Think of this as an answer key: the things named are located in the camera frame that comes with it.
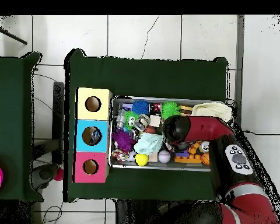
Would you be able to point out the black rod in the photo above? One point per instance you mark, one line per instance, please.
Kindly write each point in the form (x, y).
(11, 35)

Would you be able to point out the small red ball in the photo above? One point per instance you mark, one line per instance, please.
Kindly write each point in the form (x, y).
(59, 174)

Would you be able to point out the cream knitted cloth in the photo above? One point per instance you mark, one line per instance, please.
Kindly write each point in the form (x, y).
(212, 112)

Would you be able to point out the plain wooden block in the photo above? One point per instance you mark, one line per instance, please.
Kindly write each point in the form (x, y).
(155, 120)

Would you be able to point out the orange toy brick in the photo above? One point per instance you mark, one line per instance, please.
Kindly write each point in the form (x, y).
(186, 160)

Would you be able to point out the green spiky toy with eyes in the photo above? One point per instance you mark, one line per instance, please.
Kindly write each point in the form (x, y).
(170, 110)
(129, 117)

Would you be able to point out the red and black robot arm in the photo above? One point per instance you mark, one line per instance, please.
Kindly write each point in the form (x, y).
(207, 128)

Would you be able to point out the silver mesh bin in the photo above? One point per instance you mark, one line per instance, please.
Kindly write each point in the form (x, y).
(121, 166)

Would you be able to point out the tall black object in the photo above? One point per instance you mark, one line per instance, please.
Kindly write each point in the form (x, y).
(58, 116)

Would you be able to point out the white baseball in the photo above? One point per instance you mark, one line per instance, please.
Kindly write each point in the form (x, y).
(164, 156)

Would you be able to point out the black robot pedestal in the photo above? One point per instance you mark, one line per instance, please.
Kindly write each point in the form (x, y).
(142, 212)

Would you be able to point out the purple spiky ball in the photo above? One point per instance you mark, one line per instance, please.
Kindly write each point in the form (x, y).
(122, 140)

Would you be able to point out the blue spiky ball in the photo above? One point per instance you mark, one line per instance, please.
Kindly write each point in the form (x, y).
(141, 107)

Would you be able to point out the dark grey rounded object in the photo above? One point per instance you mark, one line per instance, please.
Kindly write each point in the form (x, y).
(44, 175)

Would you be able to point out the wooden three-hole box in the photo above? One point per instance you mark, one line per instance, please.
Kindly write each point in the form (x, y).
(80, 140)

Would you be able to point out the yellow ball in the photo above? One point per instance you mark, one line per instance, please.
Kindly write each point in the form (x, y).
(141, 159)

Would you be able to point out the clear plastic bottle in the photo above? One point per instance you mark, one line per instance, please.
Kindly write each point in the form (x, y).
(95, 136)

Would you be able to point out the dark green tablecloth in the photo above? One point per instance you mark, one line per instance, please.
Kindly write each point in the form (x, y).
(11, 93)
(142, 77)

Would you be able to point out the mint green knitted cloth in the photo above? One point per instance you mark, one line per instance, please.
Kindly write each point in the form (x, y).
(148, 143)

